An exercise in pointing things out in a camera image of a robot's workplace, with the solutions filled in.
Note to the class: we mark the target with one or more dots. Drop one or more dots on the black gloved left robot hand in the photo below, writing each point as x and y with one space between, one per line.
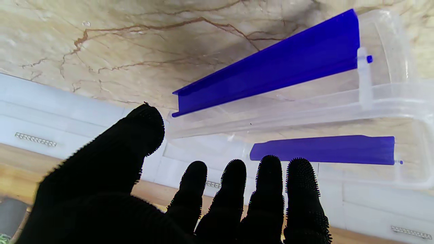
101 196

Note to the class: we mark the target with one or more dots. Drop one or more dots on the clear plastic crate blue latches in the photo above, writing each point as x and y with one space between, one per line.
288 67

